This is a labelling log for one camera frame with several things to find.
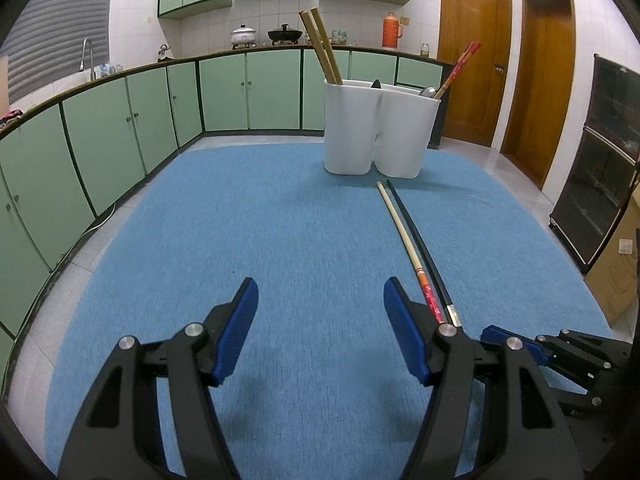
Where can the black wok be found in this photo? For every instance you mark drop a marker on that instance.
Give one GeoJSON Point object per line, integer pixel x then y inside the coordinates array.
{"type": "Point", "coordinates": [284, 35]}

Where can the black chopstick silver band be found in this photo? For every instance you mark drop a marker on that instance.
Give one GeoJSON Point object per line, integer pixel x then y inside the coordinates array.
{"type": "Point", "coordinates": [444, 298]}

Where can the white double utensil holder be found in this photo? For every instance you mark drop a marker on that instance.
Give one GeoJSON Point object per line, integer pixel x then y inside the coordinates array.
{"type": "Point", "coordinates": [386, 128]}

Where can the green lower kitchen cabinets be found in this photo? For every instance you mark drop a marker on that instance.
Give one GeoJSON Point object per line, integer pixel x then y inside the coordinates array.
{"type": "Point", "coordinates": [68, 160]}

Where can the metal spoon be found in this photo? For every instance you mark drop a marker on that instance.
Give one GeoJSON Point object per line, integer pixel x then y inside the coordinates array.
{"type": "Point", "coordinates": [429, 92]}

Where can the white pot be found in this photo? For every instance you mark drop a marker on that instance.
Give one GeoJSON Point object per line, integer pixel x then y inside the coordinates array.
{"type": "Point", "coordinates": [243, 37]}

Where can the black glass cabinet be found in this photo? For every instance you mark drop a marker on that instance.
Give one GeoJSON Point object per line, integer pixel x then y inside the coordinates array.
{"type": "Point", "coordinates": [598, 188]}

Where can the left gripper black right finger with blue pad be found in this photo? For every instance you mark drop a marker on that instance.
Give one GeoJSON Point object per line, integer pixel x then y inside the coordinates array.
{"type": "Point", "coordinates": [524, 433]}

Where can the orange thermos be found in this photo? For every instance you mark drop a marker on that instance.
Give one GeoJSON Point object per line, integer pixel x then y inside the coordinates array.
{"type": "Point", "coordinates": [392, 31]}

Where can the chrome faucet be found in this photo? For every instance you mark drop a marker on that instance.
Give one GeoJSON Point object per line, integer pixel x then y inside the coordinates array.
{"type": "Point", "coordinates": [87, 58]}

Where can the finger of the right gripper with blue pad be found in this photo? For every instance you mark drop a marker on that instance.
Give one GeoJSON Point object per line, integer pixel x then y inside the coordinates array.
{"type": "Point", "coordinates": [493, 334]}

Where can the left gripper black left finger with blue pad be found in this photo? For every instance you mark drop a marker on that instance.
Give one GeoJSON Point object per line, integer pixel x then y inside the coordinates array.
{"type": "Point", "coordinates": [116, 433]}

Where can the blue table mat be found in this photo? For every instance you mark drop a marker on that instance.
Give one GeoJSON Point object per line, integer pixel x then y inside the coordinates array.
{"type": "Point", "coordinates": [321, 390]}

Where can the orange red end chopstick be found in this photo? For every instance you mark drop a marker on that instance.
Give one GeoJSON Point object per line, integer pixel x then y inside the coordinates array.
{"type": "Point", "coordinates": [416, 263]}

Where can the glass jar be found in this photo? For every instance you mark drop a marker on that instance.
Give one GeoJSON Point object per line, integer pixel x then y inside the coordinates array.
{"type": "Point", "coordinates": [425, 50]}

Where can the plain bamboo chopstick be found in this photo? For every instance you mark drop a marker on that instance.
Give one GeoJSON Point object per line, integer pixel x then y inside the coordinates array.
{"type": "Point", "coordinates": [327, 45]}
{"type": "Point", "coordinates": [316, 42]}

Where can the small kettle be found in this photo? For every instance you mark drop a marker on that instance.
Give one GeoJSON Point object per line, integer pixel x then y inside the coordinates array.
{"type": "Point", "coordinates": [162, 55]}

